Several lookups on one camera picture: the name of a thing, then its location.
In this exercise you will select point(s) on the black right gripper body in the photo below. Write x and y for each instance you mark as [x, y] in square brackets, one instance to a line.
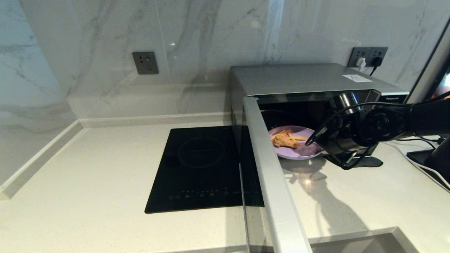
[348, 133]

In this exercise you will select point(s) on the lavender plate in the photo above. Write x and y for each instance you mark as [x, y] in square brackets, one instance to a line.
[299, 151]

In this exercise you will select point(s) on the silver microwave oven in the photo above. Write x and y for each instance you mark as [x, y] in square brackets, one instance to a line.
[299, 79]

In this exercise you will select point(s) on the white sticker label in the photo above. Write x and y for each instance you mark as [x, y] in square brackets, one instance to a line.
[357, 78]

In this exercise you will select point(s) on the dark vertical frame post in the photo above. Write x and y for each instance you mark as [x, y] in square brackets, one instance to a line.
[429, 66]

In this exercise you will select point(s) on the dark grey foot mat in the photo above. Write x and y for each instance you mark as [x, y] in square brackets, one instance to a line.
[369, 162]

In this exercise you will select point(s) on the fried chicken piece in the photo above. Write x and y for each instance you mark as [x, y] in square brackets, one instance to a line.
[283, 140]

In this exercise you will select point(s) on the grey double wall socket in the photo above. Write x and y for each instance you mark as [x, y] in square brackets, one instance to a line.
[367, 52]

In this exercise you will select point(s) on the grey single wall socket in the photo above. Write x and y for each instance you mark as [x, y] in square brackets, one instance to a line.
[145, 63]

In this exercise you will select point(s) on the yellow french fry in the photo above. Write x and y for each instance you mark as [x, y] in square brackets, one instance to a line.
[299, 137]
[284, 132]

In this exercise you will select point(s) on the white power plug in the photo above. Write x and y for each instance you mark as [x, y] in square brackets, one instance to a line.
[361, 63]

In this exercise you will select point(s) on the black induction cooktop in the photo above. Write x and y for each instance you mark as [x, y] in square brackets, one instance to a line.
[197, 168]

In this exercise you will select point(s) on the black power plug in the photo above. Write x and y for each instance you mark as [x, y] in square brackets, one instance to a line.
[376, 62]

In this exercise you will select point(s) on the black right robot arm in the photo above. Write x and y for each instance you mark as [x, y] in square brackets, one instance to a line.
[430, 119]

